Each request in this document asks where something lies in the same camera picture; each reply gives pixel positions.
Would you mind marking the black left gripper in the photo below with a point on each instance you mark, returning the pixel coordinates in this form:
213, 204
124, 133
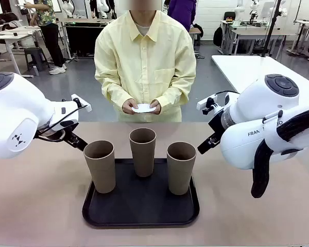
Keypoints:
68, 124

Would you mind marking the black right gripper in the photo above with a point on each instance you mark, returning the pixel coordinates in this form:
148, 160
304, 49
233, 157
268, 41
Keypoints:
216, 123

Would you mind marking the tall brown cup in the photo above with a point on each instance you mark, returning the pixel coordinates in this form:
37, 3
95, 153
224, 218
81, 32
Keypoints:
180, 175
100, 172
143, 159

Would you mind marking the white lace paper coaster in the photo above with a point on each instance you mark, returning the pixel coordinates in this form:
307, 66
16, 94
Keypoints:
144, 108

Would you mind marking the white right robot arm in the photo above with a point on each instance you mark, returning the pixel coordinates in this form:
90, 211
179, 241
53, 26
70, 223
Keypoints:
247, 144

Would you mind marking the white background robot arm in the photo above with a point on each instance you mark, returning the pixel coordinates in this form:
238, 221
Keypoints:
239, 10
253, 7

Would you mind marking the person's right forearm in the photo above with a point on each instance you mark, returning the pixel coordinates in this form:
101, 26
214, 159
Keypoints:
113, 97

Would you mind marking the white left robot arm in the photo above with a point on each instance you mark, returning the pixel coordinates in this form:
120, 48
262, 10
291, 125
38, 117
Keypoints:
13, 110

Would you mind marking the person's left forearm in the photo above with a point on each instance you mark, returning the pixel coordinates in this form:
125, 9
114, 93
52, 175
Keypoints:
175, 96

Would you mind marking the person's left hand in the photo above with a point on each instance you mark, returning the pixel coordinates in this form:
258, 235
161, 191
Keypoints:
157, 108

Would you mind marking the person's right hand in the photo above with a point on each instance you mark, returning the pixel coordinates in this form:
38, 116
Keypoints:
128, 106

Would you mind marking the large white table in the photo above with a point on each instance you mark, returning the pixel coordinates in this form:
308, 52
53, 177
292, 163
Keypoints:
247, 69

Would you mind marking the black plastic tray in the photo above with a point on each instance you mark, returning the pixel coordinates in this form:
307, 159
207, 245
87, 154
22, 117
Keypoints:
141, 205

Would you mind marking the dark grey plastic stool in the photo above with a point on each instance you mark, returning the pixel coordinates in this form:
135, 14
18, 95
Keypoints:
36, 51

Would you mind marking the person in yellow shirt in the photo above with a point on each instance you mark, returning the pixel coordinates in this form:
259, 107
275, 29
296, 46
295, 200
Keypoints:
144, 64

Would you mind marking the black desk with wooden top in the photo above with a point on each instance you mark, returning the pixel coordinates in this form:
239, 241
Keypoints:
79, 38

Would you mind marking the black backpack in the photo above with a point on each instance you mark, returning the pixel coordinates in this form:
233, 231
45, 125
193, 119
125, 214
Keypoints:
217, 36

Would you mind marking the person in floral shirt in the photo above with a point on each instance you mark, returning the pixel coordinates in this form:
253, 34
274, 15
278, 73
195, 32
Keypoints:
49, 33

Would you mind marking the small wooden side table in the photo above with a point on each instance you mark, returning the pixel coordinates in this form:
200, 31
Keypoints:
194, 31

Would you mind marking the wooden desk with white legs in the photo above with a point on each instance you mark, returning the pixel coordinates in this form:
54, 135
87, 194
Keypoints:
257, 31

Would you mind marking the white desk with grey legs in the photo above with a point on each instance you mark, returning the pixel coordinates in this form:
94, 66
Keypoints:
7, 36

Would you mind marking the black tripod pole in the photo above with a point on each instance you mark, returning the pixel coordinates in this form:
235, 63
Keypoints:
269, 33

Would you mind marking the person in purple top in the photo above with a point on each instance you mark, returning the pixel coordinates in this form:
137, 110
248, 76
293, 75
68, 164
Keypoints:
181, 13

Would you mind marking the black bag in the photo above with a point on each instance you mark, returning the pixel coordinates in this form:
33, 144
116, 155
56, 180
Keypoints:
5, 18

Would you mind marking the white standing desk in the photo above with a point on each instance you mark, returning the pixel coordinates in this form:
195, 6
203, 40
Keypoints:
306, 22

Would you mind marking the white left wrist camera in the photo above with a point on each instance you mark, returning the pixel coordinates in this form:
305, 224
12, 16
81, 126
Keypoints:
83, 106

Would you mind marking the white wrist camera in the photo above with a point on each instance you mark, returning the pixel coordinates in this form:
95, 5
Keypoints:
206, 102
83, 106

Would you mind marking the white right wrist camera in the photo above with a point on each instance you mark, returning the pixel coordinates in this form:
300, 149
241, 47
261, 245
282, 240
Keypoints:
206, 102

